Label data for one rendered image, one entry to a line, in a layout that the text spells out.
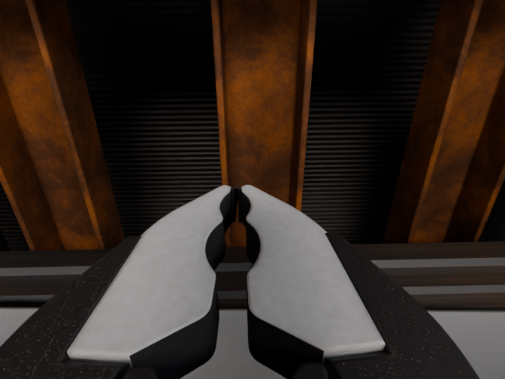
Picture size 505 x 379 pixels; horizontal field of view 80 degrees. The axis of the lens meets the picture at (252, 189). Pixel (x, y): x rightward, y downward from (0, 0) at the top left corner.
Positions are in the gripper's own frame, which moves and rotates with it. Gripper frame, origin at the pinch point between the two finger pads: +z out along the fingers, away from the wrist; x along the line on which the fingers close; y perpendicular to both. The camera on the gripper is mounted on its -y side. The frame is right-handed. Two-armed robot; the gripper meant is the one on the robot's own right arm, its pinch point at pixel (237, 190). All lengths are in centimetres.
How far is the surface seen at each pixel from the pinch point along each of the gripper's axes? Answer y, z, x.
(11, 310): 7.6, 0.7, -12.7
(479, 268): 8.4, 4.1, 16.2
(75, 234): 15.9, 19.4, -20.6
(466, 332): 10.4, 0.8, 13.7
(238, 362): 12.8, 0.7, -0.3
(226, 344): 11.0, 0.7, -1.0
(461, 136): 4.1, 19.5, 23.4
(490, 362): 13.5, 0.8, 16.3
